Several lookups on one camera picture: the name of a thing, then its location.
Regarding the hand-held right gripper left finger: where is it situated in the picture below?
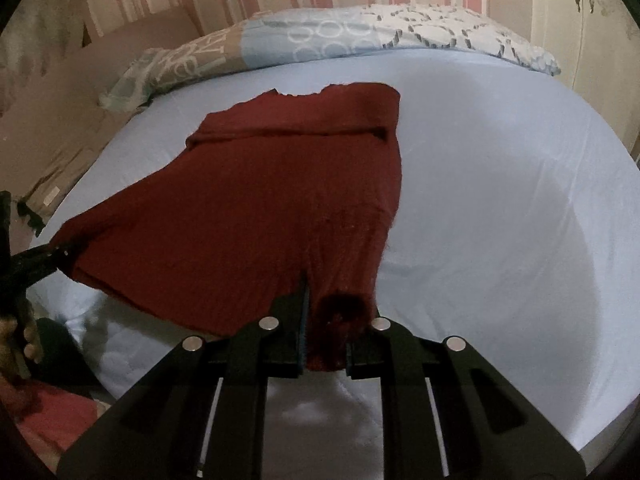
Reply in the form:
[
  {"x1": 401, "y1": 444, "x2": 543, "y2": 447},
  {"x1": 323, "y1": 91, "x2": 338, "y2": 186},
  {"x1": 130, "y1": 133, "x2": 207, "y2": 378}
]
[{"x1": 56, "y1": 280, "x2": 308, "y2": 480}]

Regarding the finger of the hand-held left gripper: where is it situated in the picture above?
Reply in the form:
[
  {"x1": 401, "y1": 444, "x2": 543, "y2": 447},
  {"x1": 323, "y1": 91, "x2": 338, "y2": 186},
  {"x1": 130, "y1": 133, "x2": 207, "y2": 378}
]
[{"x1": 10, "y1": 241, "x2": 76, "y2": 291}]

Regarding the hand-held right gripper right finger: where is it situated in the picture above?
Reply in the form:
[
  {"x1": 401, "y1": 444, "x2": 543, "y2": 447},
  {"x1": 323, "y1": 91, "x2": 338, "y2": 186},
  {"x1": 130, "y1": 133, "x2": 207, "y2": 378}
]
[{"x1": 345, "y1": 316, "x2": 586, "y2": 480}]

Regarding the dark red knit sweater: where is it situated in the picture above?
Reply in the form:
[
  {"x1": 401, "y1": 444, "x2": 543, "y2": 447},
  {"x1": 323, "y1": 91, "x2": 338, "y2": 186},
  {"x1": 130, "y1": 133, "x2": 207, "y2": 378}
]
[{"x1": 50, "y1": 81, "x2": 403, "y2": 373}]

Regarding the person's left hand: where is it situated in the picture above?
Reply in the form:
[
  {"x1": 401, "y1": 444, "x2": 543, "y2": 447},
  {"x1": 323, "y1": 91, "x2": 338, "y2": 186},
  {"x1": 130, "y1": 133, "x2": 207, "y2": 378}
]
[{"x1": 0, "y1": 310, "x2": 44, "y2": 386}]

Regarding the beige blanket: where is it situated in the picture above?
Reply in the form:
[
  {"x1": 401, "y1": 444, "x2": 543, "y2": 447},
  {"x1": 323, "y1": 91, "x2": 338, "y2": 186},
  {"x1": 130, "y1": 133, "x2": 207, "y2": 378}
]
[{"x1": 20, "y1": 105, "x2": 116, "y2": 226}]

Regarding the pink padded headboard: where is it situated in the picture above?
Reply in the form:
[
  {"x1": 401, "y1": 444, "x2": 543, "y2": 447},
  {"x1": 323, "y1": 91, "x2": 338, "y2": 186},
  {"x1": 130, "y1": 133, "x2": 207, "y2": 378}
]
[{"x1": 0, "y1": 7, "x2": 206, "y2": 186}]

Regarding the person's pink clothing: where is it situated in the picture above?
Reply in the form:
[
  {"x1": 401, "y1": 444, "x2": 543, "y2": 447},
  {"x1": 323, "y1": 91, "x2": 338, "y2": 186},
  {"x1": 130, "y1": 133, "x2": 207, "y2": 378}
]
[{"x1": 10, "y1": 380, "x2": 108, "y2": 466}]

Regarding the teal plaid pillow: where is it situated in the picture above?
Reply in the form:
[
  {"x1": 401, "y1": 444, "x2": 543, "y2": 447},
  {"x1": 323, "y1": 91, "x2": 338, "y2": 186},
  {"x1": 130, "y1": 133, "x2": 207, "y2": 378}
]
[{"x1": 98, "y1": 47, "x2": 171, "y2": 111}]

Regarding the bed with light blue sheet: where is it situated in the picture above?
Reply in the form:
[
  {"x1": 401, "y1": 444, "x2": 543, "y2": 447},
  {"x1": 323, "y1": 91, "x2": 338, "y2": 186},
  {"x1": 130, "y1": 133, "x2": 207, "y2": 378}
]
[{"x1": 47, "y1": 47, "x2": 638, "y2": 480}]

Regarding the pale floral curtain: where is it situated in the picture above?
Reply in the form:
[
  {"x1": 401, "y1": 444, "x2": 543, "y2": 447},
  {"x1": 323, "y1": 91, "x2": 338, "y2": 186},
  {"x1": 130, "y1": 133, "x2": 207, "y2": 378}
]
[{"x1": 0, "y1": 0, "x2": 88, "y2": 111}]

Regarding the patterned pillow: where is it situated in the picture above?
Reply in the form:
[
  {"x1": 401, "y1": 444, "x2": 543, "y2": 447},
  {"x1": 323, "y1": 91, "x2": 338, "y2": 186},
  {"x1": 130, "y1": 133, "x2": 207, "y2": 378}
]
[{"x1": 150, "y1": 4, "x2": 562, "y2": 96}]

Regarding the white wardrobe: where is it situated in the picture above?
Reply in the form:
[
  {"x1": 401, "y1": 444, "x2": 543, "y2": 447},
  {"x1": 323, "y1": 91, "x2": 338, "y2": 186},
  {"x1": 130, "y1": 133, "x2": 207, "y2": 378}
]
[{"x1": 530, "y1": 0, "x2": 640, "y2": 156}]

